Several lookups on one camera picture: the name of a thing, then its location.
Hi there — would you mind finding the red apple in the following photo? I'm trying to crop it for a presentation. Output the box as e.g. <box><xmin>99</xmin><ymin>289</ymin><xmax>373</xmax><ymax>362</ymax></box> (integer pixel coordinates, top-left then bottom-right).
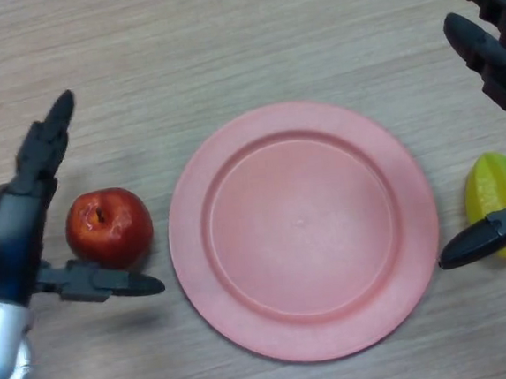
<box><xmin>62</xmin><ymin>185</ymin><xmax>158</xmax><ymax>275</ymax></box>

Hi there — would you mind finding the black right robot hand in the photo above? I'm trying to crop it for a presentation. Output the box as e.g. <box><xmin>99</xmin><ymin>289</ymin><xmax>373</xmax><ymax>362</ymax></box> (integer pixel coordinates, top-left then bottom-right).
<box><xmin>413</xmin><ymin>0</ymin><xmax>506</xmax><ymax>271</ymax></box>

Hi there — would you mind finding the yellow green starfruit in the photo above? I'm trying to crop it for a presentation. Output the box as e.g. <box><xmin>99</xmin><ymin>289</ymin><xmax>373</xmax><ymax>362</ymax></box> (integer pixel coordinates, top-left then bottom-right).
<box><xmin>460</xmin><ymin>150</ymin><xmax>506</xmax><ymax>264</ymax></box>

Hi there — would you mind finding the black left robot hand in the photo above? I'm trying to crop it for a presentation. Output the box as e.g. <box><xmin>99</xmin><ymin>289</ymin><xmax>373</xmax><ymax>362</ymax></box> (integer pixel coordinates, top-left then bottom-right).
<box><xmin>0</xmin><ymin>83</ymin><xmax>167</xmax><ymax>312</ymax></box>

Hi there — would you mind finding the pink plastic plate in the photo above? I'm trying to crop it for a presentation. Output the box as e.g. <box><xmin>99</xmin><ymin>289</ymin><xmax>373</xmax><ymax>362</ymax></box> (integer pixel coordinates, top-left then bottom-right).
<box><xmin>157</xmin><ymin>89</ymin><xmax>449</xmax><ymax>374</ymax></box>

